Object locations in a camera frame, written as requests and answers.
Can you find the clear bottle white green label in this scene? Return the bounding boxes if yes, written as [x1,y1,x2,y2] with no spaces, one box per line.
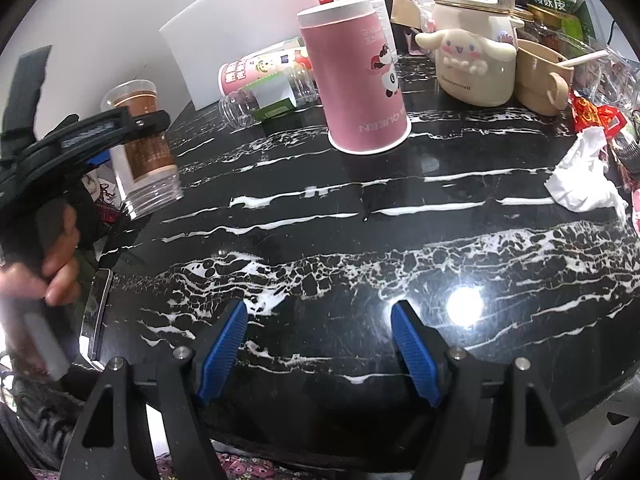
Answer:
[218,62,319,128]

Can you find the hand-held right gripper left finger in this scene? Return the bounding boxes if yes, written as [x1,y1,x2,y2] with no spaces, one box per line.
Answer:
[60,300,251,480]

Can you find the crumpled white tissue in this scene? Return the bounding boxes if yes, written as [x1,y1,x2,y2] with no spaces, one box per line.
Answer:
[544,127,628,221]

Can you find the cream cartoon dog water bottle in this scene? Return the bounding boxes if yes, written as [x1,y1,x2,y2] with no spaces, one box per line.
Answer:
[415,0,526,107]

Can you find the white board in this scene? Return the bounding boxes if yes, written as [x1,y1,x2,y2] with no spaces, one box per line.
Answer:
[159,0,321,111]

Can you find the pink panda paper cup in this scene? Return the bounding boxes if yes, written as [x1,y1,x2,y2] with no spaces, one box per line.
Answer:
[296,0,412,155]

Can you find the person's left hand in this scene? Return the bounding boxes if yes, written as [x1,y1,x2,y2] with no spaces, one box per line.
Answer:
[0,205,83,307]

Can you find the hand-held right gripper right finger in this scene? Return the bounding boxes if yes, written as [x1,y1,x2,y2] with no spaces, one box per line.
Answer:
[390,301,576,480]

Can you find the beige cup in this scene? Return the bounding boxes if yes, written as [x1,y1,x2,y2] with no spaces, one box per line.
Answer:
[515,39,576,116]

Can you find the floral cloth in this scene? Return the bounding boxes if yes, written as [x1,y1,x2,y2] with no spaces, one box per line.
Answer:
[155,449,416,480]

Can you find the silver smartphone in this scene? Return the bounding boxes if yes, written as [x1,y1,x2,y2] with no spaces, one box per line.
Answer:
[79,269,114,363]

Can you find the green tea package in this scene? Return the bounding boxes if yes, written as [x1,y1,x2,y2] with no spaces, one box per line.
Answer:
[525,2,587,43]

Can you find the red snack packet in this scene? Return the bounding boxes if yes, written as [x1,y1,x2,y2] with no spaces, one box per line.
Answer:
[570,91,628,141]

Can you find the clear plastic wrap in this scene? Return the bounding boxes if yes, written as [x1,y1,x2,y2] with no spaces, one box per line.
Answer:
[570,49,640,111]

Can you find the white plastic spoon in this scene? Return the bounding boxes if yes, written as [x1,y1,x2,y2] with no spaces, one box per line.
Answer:
[560,50,611,69]

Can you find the pink green printed paper cup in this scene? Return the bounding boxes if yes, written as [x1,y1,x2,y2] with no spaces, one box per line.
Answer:
[217,42,311,96]

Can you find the light grey block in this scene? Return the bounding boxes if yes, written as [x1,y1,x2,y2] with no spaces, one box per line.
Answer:
[11,302,69,382]

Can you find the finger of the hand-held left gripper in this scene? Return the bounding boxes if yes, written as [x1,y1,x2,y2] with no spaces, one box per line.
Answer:
[59,109,172,155]

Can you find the clear plastic cup brown label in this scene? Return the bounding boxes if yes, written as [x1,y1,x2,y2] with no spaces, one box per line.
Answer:
[101,79,183,220]

